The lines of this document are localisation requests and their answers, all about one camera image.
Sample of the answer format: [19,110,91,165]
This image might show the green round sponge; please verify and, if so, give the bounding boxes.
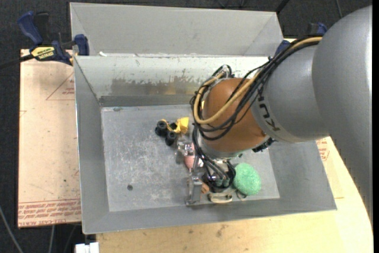
[232,162,262,196]

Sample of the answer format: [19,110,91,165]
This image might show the grey metal bin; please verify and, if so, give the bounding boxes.
[69,2,338,235]

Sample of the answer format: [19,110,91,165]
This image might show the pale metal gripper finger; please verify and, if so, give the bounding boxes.
[185,175,205,206]
[176,141,195,165]

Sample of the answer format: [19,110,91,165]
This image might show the beige ring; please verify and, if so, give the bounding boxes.
[207,190,235,204]

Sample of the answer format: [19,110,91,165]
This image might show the yellow toy vehicle, black wheels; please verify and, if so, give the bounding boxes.
[155,116,191,146]

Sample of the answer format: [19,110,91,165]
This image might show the pink toy food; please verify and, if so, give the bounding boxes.
[183,143,197,171]

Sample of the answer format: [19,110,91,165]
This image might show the brown cardboard board, red print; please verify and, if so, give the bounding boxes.
[17,49,82,229]

